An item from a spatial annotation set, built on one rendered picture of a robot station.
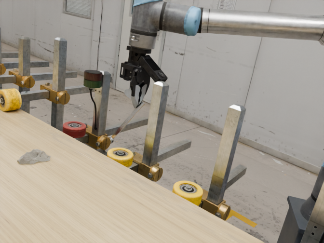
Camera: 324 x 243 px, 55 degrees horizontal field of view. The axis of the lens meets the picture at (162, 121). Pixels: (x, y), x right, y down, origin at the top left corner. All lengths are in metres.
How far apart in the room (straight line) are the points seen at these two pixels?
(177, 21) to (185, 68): 3.18
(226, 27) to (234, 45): 2.64
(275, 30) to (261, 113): 2.56
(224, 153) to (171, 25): 0.44
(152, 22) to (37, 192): 0.61
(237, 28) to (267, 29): 0.10
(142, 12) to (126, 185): 0.54
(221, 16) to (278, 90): 2.50
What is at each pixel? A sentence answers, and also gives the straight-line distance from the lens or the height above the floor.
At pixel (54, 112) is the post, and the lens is 1.34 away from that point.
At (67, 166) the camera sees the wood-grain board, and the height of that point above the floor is 0.90.
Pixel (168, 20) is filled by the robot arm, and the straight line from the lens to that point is 1.02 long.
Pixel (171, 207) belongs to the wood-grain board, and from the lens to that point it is 0.77.
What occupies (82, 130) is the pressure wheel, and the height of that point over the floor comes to 0.90.
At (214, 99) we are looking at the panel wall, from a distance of 3.95.
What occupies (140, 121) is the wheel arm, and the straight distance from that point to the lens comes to 1.39.
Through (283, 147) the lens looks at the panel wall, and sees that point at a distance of 3.67.
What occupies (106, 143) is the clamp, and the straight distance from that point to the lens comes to 1.16.
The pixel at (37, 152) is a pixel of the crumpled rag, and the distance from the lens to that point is 0.94.
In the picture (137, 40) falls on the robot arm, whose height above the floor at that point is 1.23.
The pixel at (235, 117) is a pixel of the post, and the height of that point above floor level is 1.11.
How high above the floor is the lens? 1.33
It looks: 19 degrees down
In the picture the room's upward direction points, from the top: 9 degrees clockwise
